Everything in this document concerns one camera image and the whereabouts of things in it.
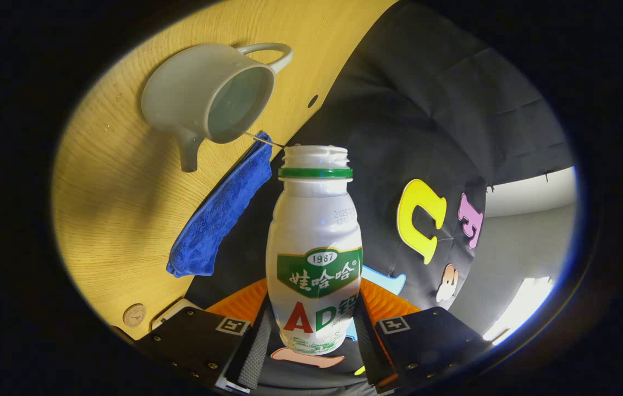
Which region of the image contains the black backdrop cloth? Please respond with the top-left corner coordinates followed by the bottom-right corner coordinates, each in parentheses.
top-left (188, 0), bottom-right (575, 388)

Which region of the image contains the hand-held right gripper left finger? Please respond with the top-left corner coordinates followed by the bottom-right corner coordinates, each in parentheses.
top-left (134, 278), bottom-right (274, 394)

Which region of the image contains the white water bottle green label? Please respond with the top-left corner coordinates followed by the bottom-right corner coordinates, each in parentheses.
top-left (266, 144), bottom-right (365, 356)

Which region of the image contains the blue folded towel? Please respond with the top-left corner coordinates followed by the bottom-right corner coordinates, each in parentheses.
top-left (166, 130), bottom-right (274, 279)

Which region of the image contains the round wooden coaster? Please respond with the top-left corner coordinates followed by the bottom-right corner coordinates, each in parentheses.
top-left (122, 302), bottom-right (147, 328)

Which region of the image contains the white ceramic teacup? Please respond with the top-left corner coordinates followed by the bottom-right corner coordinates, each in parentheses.
top-left (140, 42), bottom-right (294, 174)

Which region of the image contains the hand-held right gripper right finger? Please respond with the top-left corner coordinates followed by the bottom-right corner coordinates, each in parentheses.
top-left (352, 278), bottom-right (492, 394)

